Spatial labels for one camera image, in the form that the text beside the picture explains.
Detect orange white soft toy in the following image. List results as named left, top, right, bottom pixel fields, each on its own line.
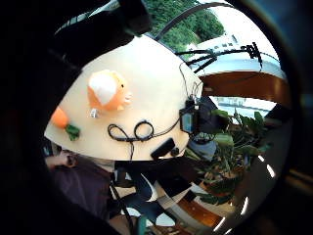
left=86, top=69, right=134, bottom=119

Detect black rectangular device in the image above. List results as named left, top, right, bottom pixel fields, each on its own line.
left=150, top=137, right=177, bottom=162

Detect green trees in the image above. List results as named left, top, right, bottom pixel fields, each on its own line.
left=143, top=0, right=227, bottom=55

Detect black camera with blue screen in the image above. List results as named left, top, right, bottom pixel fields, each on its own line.
left=178, top=96, right=230, bottom=139

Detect orange carrot soft toy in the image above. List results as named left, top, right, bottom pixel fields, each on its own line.
left=50, top=106, right=82, bottom=142

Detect black curved cable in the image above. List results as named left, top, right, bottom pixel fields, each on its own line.
left=154, top=1, right=237, bottom=42

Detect black tripod stand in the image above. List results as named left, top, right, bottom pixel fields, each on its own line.
left=174, top=41, right=264, bottom=74

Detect person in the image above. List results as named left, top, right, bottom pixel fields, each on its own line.
left=43, top=149, right=140, bottom=235

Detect thin black cable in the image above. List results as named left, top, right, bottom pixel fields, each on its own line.
left=107, top=61, right=200, bottom=162

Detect green potted plant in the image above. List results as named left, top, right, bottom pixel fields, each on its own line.
left=184, top=108, right=273, bottom=208

